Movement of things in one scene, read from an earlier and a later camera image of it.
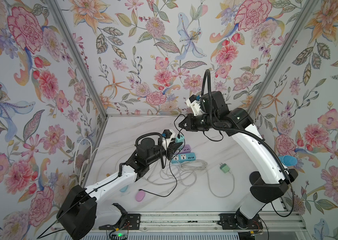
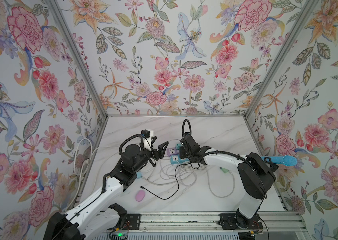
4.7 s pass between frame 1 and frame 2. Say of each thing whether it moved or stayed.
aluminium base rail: stayed
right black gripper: moved
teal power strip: stayed
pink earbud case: stayed
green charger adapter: stayed
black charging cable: moved
